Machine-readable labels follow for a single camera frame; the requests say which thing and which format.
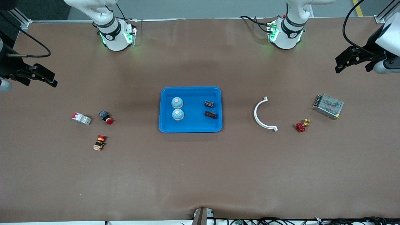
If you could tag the light blue call bell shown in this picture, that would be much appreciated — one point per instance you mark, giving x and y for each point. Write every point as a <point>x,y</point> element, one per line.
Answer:
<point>177,102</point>
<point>177,114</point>

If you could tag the dark brown capacitor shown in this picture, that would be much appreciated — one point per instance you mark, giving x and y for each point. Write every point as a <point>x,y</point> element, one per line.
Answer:
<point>210,114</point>
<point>209,103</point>

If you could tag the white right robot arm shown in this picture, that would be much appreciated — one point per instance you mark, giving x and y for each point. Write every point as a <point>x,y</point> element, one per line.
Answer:
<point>114,37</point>

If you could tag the metal mesh power supply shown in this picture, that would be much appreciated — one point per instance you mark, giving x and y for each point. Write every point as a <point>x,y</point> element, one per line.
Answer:
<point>328,106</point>

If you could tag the white red circuit breaker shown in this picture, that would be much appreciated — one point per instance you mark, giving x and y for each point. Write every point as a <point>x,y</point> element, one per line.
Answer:
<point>82,118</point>

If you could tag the red mushroom push button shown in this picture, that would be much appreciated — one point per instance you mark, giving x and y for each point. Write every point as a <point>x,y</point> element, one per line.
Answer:
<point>106,117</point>

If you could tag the blue plastic tray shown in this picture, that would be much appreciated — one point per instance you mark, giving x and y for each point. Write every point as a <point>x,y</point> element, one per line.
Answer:
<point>193,93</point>

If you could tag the brown table mat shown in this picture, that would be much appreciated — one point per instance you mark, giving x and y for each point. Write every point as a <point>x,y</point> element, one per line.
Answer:
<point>200,172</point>

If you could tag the aluminium frame profile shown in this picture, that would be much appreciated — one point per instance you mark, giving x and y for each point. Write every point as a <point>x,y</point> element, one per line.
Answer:
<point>379,19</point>
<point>25,24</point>

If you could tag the red orange button switch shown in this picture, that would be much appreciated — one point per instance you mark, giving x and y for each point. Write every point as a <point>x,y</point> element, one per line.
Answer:
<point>100,142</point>

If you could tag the white curved plastic bracket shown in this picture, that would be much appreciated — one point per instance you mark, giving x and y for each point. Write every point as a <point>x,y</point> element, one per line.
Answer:
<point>255,112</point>

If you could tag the grey metal stand bracket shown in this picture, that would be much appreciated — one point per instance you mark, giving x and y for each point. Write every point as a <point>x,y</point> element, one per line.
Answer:
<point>202,217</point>

